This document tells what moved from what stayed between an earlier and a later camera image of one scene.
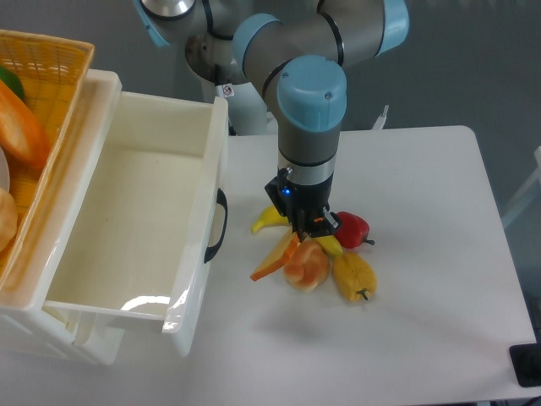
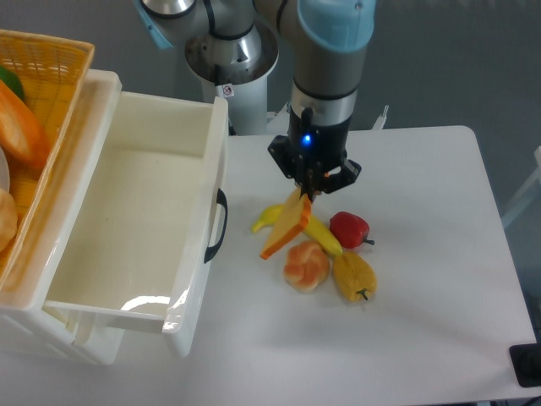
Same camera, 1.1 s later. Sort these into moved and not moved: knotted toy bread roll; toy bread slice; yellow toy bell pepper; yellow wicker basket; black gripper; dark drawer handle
Moved: black gripper; toy bread slice
Not moved: yellow wicker basket; knotted toy bread roll; yellow toy bell pepper; dark drawer handle
